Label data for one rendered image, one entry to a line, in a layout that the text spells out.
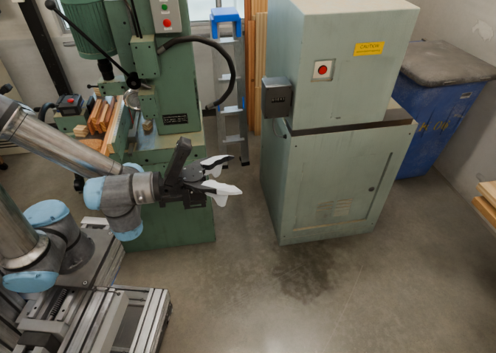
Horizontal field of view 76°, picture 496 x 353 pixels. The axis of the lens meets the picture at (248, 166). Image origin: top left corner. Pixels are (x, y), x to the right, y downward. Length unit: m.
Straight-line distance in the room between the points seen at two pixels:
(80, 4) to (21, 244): 0.91
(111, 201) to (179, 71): 0.85
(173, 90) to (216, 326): 1.23
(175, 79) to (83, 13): 0.42
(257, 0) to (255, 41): 0.29
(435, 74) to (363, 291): 1.30
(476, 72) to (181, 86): 1.66
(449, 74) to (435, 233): 1.04
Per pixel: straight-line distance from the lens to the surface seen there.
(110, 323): 1.19
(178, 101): 1.56
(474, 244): 2.59
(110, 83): 1.64
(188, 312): 1.94
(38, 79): 3.27
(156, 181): 0.75
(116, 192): 0.77
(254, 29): 2.65
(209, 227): 2.02
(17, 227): 0.92
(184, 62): 1.48
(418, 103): 2.19
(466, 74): 2.24
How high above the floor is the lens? 1.75
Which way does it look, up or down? 42 degrees down
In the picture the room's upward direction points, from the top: straight up
